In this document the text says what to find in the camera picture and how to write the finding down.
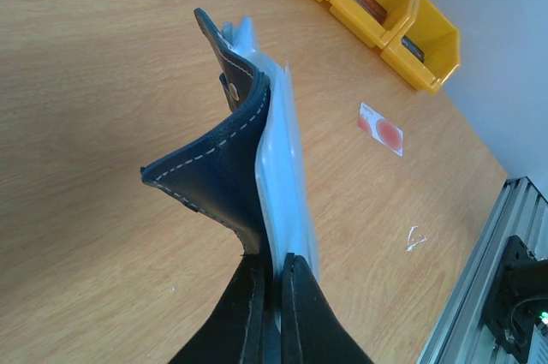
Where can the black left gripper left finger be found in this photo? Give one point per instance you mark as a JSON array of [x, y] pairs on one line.
[[234, 332]]

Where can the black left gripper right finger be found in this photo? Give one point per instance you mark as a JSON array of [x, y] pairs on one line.
[[310, 331]]

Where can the red credit card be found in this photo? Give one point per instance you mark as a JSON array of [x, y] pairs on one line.
[[374, 9]]

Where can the blue credit card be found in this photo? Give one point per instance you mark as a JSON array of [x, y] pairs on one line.
[[413, 48]]

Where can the blue leather card holder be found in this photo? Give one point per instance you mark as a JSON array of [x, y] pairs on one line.
[[247, 173]]

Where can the white card red circles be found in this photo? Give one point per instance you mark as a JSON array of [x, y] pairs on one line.
[[381, 129]]

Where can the yellow bin middle right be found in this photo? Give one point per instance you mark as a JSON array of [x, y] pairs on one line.
[[374, 22]]

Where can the yellow bin near right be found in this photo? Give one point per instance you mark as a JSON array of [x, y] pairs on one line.
[[437, 37]]

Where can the right small circuit board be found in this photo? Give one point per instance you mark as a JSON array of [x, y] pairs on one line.
[[541, 324]]

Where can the aluminium rail base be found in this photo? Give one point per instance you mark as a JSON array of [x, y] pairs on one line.
[[460, 335]]

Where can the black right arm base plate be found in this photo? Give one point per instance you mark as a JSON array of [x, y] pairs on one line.
[[517, 298]]

